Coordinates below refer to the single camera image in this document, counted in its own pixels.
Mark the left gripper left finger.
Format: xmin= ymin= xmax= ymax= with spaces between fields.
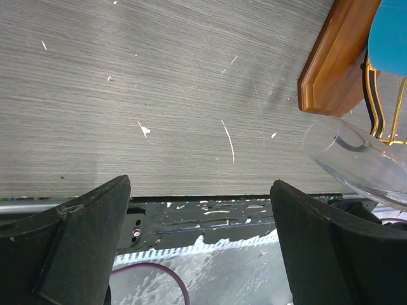
xmin=1 ymin=175 xmax=131 ymax=304

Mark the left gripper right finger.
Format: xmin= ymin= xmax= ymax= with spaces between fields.
xmin=270 ymin=180 xmax=406 ymax=304

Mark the blue plastic wine glass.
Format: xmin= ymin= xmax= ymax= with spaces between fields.
xmin=368 ymin=0 xmax=406 ymax=77

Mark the clear front wine glass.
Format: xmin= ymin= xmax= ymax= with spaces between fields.
xmin=303 ymin=116 xmax=406 ymax=212

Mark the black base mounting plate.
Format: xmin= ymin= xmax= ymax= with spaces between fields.
xmin=0 ymin=193 xmax=376 ymax=255

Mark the gold wire wine glass rack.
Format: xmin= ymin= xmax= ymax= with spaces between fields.
xmin=297 ymin=0 xmax=407 ymax=146

